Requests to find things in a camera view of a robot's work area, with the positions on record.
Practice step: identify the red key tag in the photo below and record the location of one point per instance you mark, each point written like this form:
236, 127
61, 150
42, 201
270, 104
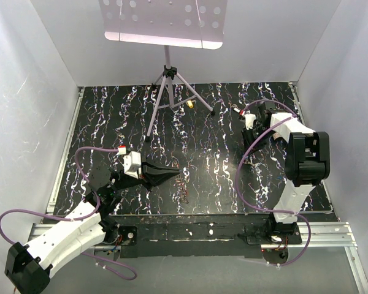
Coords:
183, 193

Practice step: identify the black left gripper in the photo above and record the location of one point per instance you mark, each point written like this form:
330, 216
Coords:
153, 175

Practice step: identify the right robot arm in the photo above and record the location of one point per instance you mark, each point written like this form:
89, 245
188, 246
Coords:
307, 160

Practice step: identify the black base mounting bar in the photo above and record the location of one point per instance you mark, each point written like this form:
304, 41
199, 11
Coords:
200, 235

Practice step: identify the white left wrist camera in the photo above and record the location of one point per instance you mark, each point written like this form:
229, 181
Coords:
132, 161

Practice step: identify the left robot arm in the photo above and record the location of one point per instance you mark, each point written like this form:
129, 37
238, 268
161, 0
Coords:
87, 225

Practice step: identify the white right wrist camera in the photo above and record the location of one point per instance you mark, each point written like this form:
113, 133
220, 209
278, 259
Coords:
249, 118

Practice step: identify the aluminium frame rail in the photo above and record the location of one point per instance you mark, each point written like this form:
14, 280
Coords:
49, 214

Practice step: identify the lilac music stand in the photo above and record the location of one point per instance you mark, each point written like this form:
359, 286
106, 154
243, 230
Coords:
190, 24

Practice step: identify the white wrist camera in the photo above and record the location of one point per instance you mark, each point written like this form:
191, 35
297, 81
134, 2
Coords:
249, 118
132, 161

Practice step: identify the yellow key tag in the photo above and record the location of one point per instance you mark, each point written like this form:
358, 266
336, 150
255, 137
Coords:
190, 104

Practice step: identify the sprinkles filled tube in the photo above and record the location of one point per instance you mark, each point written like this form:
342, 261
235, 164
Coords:
276, 136

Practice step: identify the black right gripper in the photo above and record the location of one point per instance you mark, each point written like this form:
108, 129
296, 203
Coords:
247, 139

